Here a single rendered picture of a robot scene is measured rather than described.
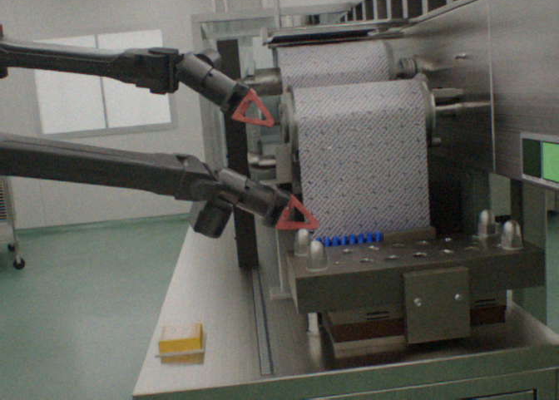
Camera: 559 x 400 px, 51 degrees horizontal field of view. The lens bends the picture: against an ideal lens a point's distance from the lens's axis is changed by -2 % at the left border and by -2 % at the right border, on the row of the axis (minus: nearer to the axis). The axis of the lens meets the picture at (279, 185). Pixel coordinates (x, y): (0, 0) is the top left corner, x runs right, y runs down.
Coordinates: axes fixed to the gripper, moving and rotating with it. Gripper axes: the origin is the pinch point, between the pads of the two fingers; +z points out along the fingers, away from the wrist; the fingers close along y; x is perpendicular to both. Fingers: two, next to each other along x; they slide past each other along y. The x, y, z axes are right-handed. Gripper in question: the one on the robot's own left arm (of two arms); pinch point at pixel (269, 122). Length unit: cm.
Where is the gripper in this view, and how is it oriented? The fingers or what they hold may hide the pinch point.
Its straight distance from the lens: 114.5
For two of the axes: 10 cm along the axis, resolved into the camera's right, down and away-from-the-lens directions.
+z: 8.4, 5.4, 0.9
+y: 0.4, 1.1, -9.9
